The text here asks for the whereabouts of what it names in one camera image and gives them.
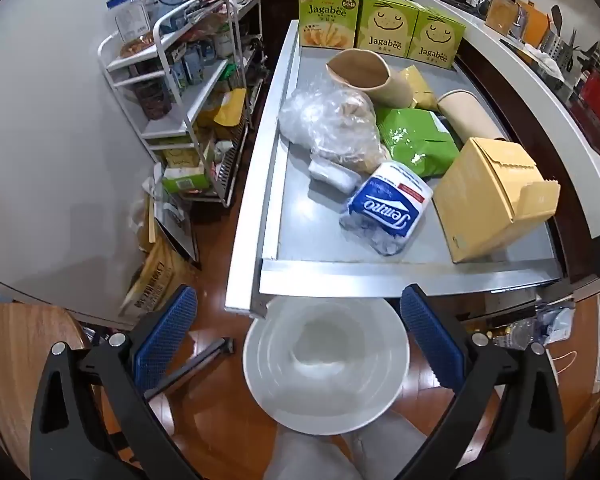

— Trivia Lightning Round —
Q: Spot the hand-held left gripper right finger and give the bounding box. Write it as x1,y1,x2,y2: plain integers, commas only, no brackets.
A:
399,283,567,480

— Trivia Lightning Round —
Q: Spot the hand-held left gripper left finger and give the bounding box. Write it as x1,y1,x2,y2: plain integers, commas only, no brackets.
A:
29,284,199,480

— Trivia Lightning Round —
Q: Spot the white plastic bin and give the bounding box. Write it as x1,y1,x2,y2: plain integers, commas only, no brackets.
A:
242,296,411,436

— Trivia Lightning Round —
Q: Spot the tan cardboard box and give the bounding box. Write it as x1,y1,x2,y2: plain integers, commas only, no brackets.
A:
432,136,562,264

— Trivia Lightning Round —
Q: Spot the blue and white tissue pack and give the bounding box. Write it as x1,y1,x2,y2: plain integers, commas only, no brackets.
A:
340,161,435,257

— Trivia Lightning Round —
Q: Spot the small white packet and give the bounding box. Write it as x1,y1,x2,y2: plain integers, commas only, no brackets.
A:
307,156,363,195

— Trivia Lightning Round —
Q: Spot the green snack packet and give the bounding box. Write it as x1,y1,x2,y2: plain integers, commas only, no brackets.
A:
375,107,461,178

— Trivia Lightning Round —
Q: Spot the tall brown paper cup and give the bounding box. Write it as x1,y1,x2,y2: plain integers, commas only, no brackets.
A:
437,89,508,142

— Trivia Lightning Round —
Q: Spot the clear plastic bag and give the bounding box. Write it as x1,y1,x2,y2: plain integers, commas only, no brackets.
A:
279,82,391,173

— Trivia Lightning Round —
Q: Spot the black metal bar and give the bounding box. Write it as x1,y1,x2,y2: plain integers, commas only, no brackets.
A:
145,337,235,401

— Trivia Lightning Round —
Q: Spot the brown paper bag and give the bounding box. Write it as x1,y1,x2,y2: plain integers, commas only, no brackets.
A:
120,240,196,318

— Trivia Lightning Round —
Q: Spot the white kitchen counter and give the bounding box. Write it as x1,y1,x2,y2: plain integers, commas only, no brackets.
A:
380,0,600,241

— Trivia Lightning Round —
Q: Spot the white plastic bag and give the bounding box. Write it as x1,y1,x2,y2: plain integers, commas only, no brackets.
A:
127,175,191,241

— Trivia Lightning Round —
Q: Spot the red box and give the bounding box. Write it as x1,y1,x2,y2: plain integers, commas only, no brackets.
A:
570,70,600,158

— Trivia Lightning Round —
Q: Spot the green tissue box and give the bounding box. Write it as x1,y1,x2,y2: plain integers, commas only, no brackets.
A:
162,165,213,196

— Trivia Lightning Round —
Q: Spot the white cloth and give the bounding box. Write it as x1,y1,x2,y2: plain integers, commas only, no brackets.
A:
522,42,563,81

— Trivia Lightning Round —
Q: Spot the steel utensil holder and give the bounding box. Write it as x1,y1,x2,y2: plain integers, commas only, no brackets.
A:
540,30,581,81

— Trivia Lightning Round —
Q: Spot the white metal storage rack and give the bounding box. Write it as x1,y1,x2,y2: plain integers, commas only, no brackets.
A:
97,0,263,208

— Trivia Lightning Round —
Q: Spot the dark jar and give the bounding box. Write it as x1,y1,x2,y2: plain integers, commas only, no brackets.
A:
132,80,173,121

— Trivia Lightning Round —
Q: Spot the orange cutting board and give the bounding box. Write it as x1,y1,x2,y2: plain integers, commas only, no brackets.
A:
517,0,551,46

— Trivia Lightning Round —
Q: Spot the yellow snack bag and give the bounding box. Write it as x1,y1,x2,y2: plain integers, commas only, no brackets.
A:
399,66,438,111

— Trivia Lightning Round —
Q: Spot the crushed brown paper cup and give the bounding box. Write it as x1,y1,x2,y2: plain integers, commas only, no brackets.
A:
326,49,416,109

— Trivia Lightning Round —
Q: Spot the green snack box with face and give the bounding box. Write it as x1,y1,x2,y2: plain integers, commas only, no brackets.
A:
356,0,422,61
410,7,467,70

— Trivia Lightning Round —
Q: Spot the clear container with blue lid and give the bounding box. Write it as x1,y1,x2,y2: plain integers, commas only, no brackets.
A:
107,0,151,43

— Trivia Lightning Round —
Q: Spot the green snack box with fries picture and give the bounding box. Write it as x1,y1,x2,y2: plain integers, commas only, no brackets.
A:
299,0,362,51

